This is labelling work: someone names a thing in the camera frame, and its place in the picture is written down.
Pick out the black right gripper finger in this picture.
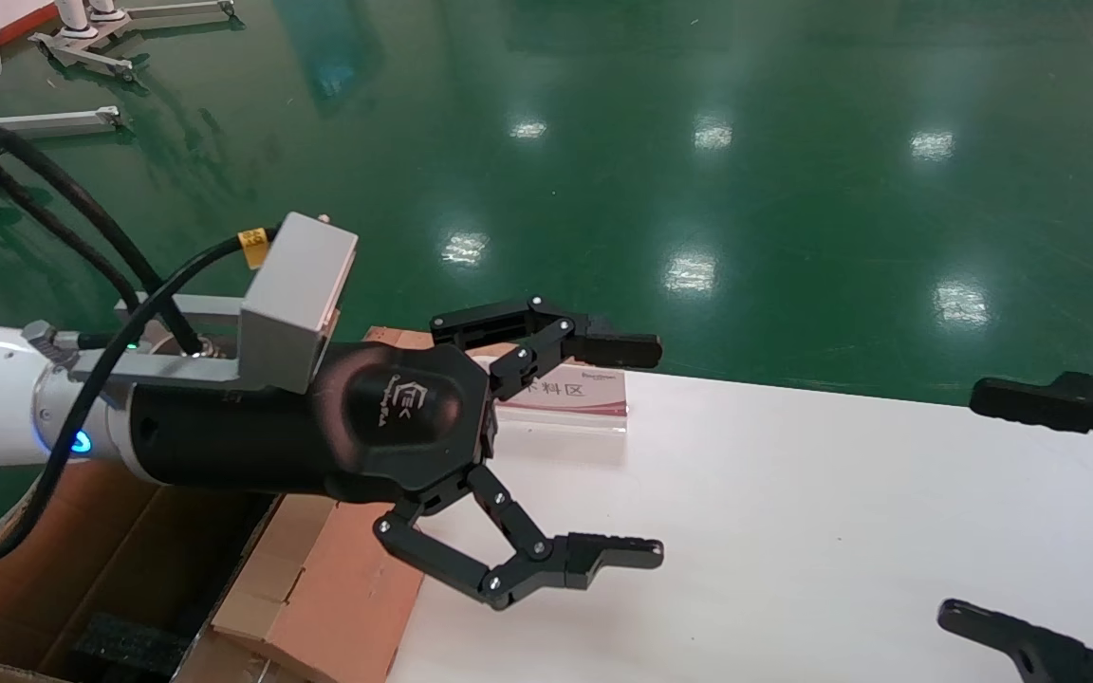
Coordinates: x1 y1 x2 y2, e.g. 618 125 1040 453
971 372 1093 472
937 598 1093 683

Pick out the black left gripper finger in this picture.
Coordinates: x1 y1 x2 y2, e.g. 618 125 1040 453
374 462 666 611
430 296 663 401

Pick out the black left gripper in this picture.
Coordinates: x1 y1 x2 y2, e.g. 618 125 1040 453
129 340 498 506

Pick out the large cardboard box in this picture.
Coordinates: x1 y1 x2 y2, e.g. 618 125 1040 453
0 460 312 683

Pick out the acrylic sign with red stripe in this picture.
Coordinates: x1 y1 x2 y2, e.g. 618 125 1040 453
494 365 629 434

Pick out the wooden board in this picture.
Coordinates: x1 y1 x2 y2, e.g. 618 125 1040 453
363 325 514 363

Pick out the black foam insert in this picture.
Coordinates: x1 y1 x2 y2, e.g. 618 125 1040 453
70 612 195 680

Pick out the white robot stand base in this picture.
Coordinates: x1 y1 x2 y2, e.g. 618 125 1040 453
28 0 246 83
0 106 122 143

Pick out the grey metal camera bracket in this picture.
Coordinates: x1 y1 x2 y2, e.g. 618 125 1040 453
23 294 253 390

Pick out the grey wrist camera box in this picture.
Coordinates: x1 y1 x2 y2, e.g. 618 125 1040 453
238 212 359 395

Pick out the black cable with yellow tag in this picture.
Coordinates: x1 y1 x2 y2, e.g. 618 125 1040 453
0 226 272 567

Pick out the thick black cable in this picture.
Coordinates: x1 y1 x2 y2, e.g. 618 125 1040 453
0 119 204 358

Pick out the thin black cable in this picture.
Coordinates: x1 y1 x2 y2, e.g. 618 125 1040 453
0 152 147 316

